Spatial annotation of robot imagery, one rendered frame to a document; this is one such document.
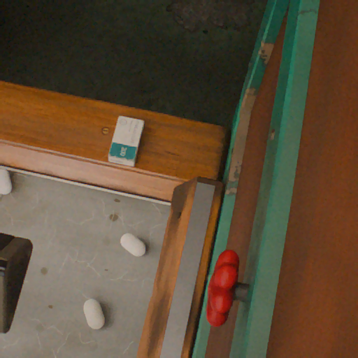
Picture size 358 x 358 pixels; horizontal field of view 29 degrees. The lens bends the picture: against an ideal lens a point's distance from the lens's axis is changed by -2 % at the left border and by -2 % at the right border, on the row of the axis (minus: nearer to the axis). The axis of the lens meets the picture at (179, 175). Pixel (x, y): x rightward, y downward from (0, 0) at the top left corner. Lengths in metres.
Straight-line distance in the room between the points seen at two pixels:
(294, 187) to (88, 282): 0.56
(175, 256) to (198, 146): 0.20
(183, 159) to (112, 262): 0.17
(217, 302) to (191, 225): 0.43
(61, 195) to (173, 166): 0.15
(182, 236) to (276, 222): 0.43
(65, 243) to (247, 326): 0.58
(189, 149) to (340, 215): 0.69
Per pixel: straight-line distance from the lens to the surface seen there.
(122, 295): 0.89
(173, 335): 0.76
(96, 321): 0.87
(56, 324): 0.89
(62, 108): 0.96
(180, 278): 0.78
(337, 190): 0.27
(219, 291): 0.37
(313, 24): 0.43
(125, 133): 0.92
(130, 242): 0.89
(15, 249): 0.55
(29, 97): 0.97
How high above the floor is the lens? 1.62
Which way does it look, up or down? 68 degrees down
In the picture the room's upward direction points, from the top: 10 degrees clockwise
